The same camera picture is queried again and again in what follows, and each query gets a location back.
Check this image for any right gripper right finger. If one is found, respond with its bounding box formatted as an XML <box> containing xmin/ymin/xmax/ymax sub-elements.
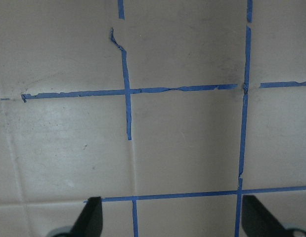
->
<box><xmin>241</xmin><ymin>195</ymin><xmax>293</xmax><ymax>237</ymax></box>

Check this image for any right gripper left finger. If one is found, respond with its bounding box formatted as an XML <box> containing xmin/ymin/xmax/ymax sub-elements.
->
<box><xmin>71</xmin><ymin>197</ymin><xmax>103</xmax><ymax>237</ymax></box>

